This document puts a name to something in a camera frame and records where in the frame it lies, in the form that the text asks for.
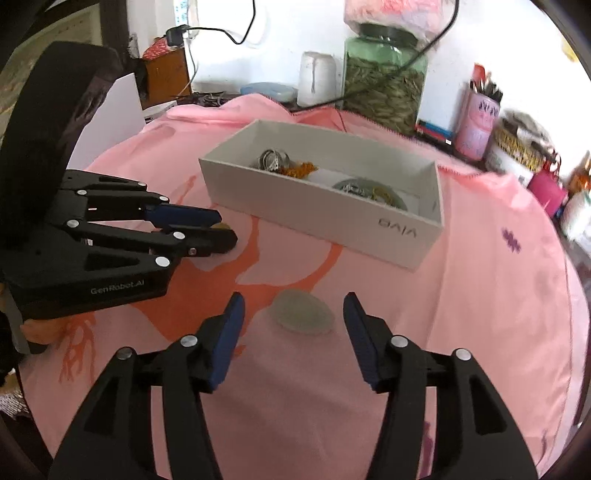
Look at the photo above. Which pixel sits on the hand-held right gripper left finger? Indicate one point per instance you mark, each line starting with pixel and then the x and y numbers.
pixel 226 341

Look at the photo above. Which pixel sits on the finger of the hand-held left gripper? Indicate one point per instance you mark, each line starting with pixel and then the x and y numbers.
pixel 212 242
pixel 184 215

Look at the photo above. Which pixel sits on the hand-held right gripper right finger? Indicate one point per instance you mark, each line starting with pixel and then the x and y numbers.
pixel 364 341

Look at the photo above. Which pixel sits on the amber yellow pendant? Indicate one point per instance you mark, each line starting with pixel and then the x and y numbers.
pixel 224 226

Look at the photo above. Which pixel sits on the pale jade pendant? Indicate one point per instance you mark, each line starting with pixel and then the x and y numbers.
pixel 302 314

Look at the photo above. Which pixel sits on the white cardboard box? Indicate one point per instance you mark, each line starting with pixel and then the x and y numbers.
pixel 323 212

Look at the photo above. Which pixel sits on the person's left hand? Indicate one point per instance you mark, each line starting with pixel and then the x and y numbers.
pixel 44 331

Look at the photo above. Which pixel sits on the white flat board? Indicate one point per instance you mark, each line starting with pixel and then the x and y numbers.
pixel 111 120

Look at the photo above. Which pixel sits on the pink cloth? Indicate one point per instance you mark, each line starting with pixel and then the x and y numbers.
pixel 461 300

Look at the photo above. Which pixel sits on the white power strip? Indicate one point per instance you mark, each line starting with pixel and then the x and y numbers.
pixel 159 112

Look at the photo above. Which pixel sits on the brown wooden box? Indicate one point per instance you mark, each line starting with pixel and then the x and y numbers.
pixel 166 76

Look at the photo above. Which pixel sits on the green jade bangle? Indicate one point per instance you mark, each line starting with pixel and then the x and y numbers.
pixel 402 199

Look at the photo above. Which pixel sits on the blue plastic case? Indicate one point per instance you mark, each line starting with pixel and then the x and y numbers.
pixel 268 91

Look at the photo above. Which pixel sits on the black charger plug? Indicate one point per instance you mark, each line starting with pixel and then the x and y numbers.
pixel 175 36

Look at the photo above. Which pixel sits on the flat red blue boxes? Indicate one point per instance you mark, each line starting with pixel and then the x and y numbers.
pixel 434 131

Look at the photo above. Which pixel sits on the white plastic jar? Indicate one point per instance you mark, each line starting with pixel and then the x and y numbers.
pixel 505 168

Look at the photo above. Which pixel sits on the green glass jar with leaves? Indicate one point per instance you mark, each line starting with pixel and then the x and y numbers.
pixel 383 87

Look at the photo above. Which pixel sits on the pink bottle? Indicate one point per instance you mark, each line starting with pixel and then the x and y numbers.
pixel 547 191

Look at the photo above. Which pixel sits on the pink printed can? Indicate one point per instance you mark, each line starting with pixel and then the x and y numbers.
pixel 478 124

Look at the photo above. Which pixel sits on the yellow patterned tin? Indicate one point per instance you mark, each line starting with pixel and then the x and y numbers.
pixel 519 147

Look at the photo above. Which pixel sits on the black jar lid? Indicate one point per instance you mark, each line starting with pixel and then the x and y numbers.
pixel 388 31

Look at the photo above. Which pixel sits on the amber perfume bottle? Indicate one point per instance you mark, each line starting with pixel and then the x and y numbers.
pixel 582 173

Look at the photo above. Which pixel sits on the bunch of pens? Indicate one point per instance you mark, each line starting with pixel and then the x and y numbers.
pixel 485 85

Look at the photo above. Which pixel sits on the pink plastic bag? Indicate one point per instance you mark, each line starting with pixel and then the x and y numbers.
pixel 397 14

